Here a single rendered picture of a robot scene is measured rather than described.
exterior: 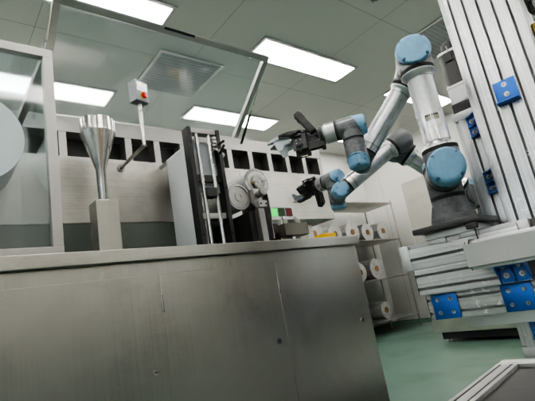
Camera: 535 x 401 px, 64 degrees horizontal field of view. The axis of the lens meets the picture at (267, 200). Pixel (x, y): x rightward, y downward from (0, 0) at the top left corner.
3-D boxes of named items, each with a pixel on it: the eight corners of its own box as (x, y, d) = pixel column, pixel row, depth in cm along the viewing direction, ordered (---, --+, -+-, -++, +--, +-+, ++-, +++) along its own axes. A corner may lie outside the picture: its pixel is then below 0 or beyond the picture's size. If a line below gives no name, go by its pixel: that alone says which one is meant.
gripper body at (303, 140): (291, 151, 152) (324, 142, 149) (287, 130, 156) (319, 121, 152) (297, 159, 159) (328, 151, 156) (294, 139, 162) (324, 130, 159)
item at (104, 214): (96, 266, 156) (85, 125, 170) (85, 273, 167) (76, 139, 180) (133, 263, 165) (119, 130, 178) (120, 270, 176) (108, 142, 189)
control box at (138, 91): (139, 97, 183) (137, 76, 185) (129, 103, 186) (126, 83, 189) (151, 102, 189) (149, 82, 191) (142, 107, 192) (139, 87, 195)
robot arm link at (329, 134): (331, 117, 151) (335, 127, 159) (318, 121, 153) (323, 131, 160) (335, 135, 149) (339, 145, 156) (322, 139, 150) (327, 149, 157)
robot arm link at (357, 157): (372, 169, 154) (365, 142, 157) (370, 161, 144) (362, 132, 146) (351, 175, 156) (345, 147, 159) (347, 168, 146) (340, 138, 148)
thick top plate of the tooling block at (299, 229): (286, 235, 209) (284, 223, 210) (240, 251, 238) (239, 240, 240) (310, 233, 219) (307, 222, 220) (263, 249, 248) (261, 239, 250)
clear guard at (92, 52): (59, 1, 171) (59, 1, 171) (41, 114, 193) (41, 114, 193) (263, 60, 237) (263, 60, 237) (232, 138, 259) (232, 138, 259)
